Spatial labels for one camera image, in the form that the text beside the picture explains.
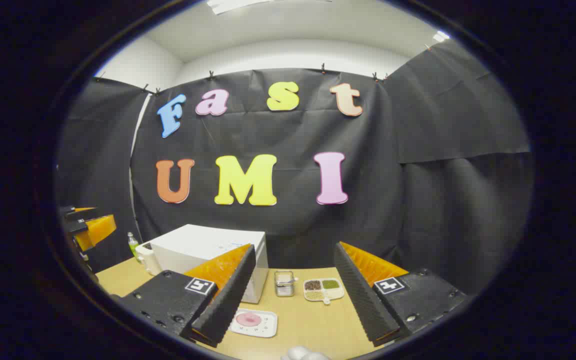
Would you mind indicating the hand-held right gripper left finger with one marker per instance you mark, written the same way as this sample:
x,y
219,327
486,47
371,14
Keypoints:
x,y
228,300

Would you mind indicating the white square plate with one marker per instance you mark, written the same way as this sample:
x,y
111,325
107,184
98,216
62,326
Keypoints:
x,y
267,328

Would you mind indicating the white rounded object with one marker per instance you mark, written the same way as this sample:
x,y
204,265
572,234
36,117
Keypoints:
x,y
300,354

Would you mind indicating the ceiling light panel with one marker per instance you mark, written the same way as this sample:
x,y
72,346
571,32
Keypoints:
x,y
233,5
441,36

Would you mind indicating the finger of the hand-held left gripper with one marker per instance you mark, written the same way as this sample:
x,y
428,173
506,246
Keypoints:
x,y
74,210
99,230

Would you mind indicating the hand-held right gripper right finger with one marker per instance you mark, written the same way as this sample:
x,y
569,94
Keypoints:
x,y
363,300

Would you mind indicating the clear bottle with green liquid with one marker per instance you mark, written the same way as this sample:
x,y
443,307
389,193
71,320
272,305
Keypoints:
x,y
132,243

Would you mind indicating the white microwave oven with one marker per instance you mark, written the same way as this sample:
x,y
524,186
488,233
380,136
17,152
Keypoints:
x,y
193,247

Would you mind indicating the pink ham slice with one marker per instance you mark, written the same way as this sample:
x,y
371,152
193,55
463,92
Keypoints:
x,y
249,319

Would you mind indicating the white divided tray of beans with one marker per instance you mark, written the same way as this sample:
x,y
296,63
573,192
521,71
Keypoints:
x,y
324,296

